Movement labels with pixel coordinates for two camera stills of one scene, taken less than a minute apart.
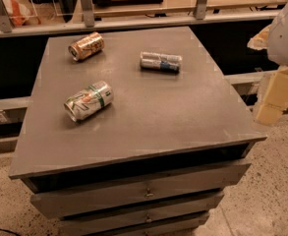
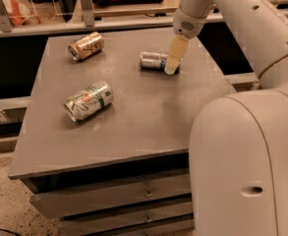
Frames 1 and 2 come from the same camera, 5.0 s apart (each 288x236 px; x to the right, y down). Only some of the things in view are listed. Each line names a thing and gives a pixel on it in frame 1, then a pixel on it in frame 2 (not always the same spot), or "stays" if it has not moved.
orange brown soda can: (86, 46) stays
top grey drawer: (91, 197) stays
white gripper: (286, 38) → (190, 24)
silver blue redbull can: (160, 62) stays
